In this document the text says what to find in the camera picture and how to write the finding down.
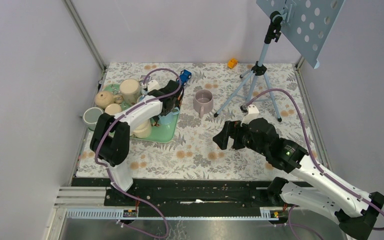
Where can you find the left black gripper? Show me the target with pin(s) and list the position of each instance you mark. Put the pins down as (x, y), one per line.
(176, 103)

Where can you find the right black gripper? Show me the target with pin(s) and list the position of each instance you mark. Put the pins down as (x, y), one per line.
(229, 128)

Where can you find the mauve pink mug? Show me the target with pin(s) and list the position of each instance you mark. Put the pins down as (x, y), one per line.
(203, 102)

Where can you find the light blue mug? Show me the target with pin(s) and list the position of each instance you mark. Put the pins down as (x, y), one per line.
(168, 118)

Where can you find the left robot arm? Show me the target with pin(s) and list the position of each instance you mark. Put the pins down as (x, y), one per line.
(111, 137)

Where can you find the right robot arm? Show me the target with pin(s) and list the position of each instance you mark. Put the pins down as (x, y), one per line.
(355, 211)

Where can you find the blue toy car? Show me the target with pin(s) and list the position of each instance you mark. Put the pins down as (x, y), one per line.
(184, 77)

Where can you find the floral table cloth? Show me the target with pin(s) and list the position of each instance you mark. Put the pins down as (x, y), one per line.
(192, 154)

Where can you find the tall beige cup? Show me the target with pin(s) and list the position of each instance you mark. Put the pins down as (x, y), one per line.
(130, 90)

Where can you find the green plastic tray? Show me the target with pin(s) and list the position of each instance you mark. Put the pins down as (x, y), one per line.
(160, 133)

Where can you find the small beige cup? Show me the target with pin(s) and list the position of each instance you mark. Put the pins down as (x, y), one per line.
(113, 109)

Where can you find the orange toy block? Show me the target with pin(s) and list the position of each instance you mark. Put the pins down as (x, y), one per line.
(232, 63)

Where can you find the light blue tripod stand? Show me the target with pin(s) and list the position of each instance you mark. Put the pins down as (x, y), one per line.
(261, 66)

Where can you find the beige teapot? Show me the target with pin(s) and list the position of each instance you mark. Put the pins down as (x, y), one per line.
(105, 98)

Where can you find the grey metal cup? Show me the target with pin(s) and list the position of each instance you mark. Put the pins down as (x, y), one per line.
(91, 116)

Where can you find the perforated grey panel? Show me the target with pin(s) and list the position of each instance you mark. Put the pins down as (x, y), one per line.
(305, 23)

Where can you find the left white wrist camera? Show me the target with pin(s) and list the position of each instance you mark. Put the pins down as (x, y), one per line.
(149, 86)

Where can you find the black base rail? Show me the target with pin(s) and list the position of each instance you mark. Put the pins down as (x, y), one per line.
(196, 198)

